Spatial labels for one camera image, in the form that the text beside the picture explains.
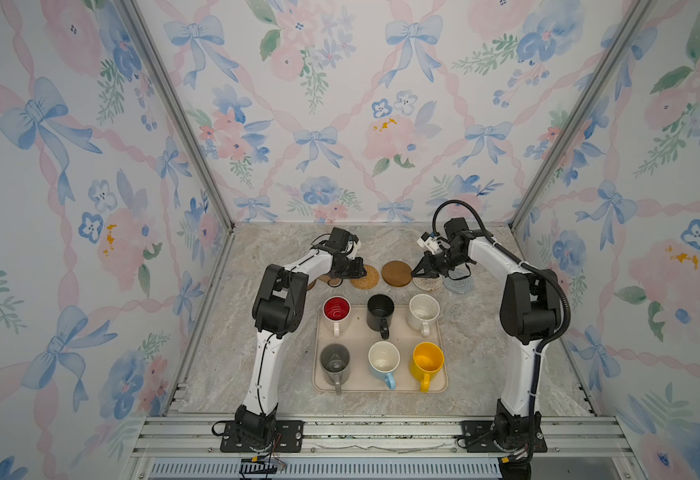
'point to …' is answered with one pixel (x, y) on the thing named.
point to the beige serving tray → (359, 339)
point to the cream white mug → (424, 310)
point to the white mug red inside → (336, 311)
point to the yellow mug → (426, 362)
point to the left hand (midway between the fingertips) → (366, 270)
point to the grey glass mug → (335, 361)
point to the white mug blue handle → (383, 360)
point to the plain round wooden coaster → (396, 273)
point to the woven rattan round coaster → (369, 281)
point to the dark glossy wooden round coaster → (311, 285)
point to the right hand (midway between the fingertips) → (414, 272)
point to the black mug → (380, 308)
